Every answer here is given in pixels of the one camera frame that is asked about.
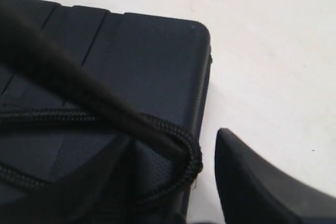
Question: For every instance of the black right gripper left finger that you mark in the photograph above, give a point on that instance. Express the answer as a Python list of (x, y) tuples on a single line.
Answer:
[(90, 182)]

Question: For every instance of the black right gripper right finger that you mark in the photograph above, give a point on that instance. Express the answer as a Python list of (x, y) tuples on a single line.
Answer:
[(251, 190)]

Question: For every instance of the black plastic carrying case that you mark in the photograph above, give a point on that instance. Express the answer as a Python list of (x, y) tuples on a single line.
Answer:
[(84, 73)]

